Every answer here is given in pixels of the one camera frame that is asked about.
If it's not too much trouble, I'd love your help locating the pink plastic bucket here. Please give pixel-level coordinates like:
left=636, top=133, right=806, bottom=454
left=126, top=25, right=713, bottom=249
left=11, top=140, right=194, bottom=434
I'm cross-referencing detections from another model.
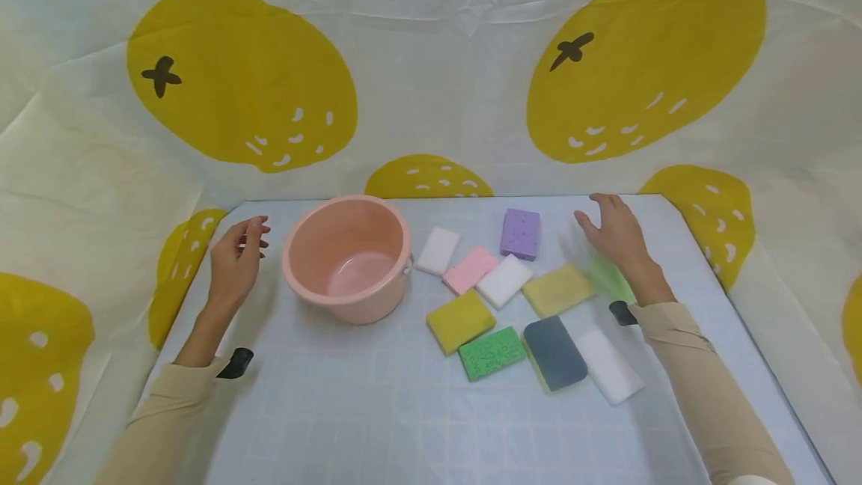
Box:
left=281, top=195, right=414, bottom=326

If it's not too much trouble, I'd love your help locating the green patterned sponge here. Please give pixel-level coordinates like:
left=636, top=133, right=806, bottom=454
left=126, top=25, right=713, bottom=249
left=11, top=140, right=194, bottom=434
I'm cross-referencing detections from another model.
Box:
left=458, top=326, right=528, bottom=383

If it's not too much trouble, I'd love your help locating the black wrist band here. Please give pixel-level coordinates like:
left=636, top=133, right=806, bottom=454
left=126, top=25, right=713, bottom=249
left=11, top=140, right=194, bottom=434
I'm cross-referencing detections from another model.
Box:
left=215, top=347, right=255, bottom=380
left=608, top=300, right=639, bottom=327

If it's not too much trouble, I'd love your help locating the person's right forearm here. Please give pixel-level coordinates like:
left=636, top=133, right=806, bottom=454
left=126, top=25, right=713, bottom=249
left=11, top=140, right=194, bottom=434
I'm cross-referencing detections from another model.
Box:
left=627, top=266, right=797, bottom=485

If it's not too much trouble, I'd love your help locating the dark grey yellow sponge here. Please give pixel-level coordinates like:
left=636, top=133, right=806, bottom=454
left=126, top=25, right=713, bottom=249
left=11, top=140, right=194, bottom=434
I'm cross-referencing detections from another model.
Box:
left=522, top=315, right=590, bottom=394

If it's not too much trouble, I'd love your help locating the pink sponge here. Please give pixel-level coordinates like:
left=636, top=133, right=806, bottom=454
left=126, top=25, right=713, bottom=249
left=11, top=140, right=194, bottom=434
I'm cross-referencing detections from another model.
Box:
left=442, top=245, right=500, bottom=296

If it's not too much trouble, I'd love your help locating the person's right hand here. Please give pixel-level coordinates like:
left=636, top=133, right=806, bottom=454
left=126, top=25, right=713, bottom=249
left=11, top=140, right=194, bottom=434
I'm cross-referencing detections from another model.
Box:
left=573, top=193, right=658, bottom=287

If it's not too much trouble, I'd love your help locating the purple sponge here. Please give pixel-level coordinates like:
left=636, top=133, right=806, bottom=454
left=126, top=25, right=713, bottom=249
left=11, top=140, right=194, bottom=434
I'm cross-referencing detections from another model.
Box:
left=498, top=207, right=542, bottom=262

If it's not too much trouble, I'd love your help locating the person's left hand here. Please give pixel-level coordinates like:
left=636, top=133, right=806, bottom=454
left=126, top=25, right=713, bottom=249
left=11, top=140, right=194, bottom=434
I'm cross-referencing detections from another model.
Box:
left=208, top=216, right=272, bottom=308

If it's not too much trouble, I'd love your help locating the light green sponge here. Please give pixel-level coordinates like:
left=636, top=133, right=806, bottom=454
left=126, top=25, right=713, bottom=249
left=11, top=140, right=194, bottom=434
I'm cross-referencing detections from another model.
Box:
left=583, top=251, right=638, bottom=306

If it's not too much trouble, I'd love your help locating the long white sponge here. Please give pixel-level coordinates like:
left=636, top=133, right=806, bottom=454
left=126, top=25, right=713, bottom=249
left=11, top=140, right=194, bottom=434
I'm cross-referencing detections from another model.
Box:
left=576, top=328, right=647, bottom=406

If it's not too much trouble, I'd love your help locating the small white sponge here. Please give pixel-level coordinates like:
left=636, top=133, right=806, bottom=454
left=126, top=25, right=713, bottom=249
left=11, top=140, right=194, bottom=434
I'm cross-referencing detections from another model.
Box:
left=475, top=254, right=534, bottom=311
left=415, top=226, right=461, bottom=278

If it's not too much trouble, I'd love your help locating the person's left forearm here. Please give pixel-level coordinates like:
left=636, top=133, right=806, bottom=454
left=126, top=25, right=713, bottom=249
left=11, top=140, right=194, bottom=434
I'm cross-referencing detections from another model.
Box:
left=94, top=296, right=241, bottom=485

